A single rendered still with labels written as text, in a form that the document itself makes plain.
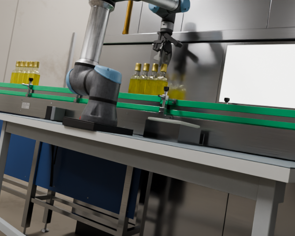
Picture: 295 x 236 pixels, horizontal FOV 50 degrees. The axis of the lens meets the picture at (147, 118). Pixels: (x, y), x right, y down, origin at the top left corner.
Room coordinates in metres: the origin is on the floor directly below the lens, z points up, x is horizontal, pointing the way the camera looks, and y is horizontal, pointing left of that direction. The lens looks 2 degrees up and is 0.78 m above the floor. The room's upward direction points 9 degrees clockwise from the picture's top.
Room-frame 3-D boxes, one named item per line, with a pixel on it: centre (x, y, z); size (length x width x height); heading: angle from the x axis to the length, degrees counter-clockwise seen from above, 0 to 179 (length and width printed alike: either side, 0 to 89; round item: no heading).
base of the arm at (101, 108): (1.29, 0.19, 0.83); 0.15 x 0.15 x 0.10
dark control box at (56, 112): (1.90, 0.55, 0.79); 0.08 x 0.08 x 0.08; 57
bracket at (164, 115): (1.59, -0.09, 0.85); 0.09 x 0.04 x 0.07; 147
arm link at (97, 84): (1.30, 0.19, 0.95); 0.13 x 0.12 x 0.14; 52
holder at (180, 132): (1.45, -0.14, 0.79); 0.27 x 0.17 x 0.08; 147
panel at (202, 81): (1.71, -0.34, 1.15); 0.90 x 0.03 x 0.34; 57
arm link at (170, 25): (1.76, -0.03, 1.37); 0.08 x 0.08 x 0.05
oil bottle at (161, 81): (1.75, -0.05, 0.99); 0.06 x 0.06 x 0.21; 56
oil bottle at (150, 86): (1.78, 0.00, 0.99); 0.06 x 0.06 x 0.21; 57
